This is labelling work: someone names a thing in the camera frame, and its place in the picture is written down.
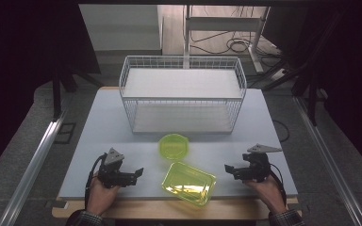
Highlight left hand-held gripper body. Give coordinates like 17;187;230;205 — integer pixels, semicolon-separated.
97;147;139;189

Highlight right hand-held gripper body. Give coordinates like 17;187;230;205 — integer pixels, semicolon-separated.
238;143;283;184

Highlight round yellow-green lid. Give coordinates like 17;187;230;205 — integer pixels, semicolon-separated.
157;133;189;161

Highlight rectangular green plastic container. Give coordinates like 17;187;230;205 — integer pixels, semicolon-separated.
160;161;218;207

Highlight white wire shelf rack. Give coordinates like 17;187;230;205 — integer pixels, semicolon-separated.
118;55;248;136

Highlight person's left hand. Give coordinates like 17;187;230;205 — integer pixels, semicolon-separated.
86;173;121;217

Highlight person's right hand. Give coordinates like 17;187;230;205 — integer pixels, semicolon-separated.
242;174;288;216

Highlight black metal stand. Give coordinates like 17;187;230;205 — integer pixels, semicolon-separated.
261;8;347;127
50;60;103;121

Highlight white cabinet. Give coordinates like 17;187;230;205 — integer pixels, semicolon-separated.
77;4;165;57

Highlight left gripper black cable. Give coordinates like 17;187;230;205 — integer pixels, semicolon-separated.
84;153;108;209

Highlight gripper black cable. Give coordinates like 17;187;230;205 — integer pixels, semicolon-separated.
84;153;108;209
268;162;288;205

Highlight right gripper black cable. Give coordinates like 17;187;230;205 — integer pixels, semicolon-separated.
268;162;288;205

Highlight black cable loop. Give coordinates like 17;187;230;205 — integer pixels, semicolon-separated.
272;119;291;143

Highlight black square floor frame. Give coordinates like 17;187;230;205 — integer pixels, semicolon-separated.
53;121;77;145

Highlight aluminium rail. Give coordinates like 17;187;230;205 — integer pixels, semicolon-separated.
0;111;69;226
292;95;362;226

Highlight black floor cables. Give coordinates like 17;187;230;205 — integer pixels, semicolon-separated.
189;5;285;58

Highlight white metal desk frame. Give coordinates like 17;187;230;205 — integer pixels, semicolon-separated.
182;4;272;74

